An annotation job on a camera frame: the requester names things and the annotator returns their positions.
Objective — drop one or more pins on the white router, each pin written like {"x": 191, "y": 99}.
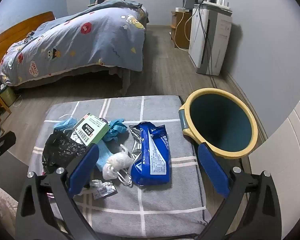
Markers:
{"x": 215, "y": 3}

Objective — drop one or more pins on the small printed label packet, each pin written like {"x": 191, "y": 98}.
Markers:
{"x": 103, "y": 192}

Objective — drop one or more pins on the white panelled cabinet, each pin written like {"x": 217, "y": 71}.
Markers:
{"x": 290, "y": 142}

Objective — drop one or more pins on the blue printed duvet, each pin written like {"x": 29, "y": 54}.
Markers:
{"x": 90, "y": 42}

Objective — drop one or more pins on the blue wipes packet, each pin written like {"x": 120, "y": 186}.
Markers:
{"x": 150, "y": 160}

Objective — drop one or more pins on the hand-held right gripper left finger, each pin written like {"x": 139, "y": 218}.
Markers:
{"x": 82, "y": 170}

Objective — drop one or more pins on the blue glove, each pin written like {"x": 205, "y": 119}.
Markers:
{"x": 116, "y": 128}

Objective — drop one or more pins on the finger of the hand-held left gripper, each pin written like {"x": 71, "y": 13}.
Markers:
{"x": 2, "y": 142}

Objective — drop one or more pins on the white fluffy rug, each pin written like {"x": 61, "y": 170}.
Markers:
{"x": 2, "y": 205}

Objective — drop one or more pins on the light blue packet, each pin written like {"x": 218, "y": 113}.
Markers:
{"x": 103, "y": 156}

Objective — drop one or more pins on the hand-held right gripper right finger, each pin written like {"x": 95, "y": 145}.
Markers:
{"x": 212, "y": 170}

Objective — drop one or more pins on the white plastic bag wad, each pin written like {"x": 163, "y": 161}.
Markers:
{"x": 117, "y": 162}

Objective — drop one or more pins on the wooden bed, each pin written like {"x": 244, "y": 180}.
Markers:
{"x": 15, "y": 30}

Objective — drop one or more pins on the light blue face mask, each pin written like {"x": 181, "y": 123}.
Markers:
{"x": 65, "y": 124}

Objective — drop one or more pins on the green and white box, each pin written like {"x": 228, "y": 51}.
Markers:
{"x": 95, "y": 130}

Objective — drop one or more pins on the black plastic bag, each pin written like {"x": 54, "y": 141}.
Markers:
{"x": 60, "y": 150}

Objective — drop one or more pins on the white air purifier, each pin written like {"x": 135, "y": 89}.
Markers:
{"x": 215, "y": 42}

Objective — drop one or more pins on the yellow-rimmed teal trash bin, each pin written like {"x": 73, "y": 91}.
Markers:
{"x": 220, "y": 122}

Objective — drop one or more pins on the wooden cabinet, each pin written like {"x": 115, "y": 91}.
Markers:
{"x": 186, "y": 37}

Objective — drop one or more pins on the small green bin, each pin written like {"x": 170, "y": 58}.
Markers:
{"x": 7, "y": 96}

